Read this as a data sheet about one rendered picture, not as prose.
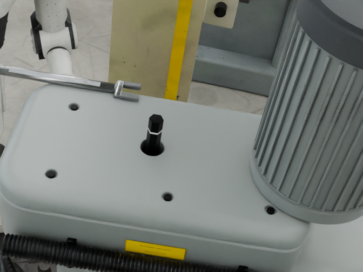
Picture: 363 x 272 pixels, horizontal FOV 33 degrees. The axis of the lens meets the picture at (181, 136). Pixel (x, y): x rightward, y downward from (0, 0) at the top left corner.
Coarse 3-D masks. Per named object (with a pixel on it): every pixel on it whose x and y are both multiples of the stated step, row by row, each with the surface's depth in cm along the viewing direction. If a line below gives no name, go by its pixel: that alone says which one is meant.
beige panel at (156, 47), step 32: (128, 0) 276; (160, 0) 275; (192, 0) 272; (128, 32) 289; (160, 32) 287; (192, 32) 285; (128, 64) 302; (160, 64) 300; (192, 64) 298; (160, 96) 315
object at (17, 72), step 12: (0, 72) 100; (12, 72) 100; (24, 72) 100; (36, 72) 101; (48, 72) 101; (60, 84) 100; (72, 84) 100; (84, 84) 100; (96, 84) 101; (108, 84) 101; (120, 84) 102; (132, 84) 102; (120, 96) 100; (132, 96) 100
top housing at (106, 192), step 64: (64, 128) 94; (128, 128) 96; (192, 128) 97; (256, 128) 99; (0, 192) 88; (64, 192) 85; (128, 192) 87; (192, 192) 88; (256, 192) 90; (192, 256) 90; (256, 256) 89
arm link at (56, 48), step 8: (40, 32) 175; (48, 32) 176; (56, 32) 176; (64, 32) 177; (40, 40) 175; (48, 40) 176; (56, 40) 176; (64, 40) 177; (40, 48) 176; (48, 48) 177; (56, 48) 177; (64, 48) 178; (40, 56) 179; (48, 56) 176; (56, 56) 174; (64, 56) 175; (48, 64) 175; (56, 64) 173; (64, 64) 173; (56, 72) 171; (64, 72) 171; (72, 72) 173
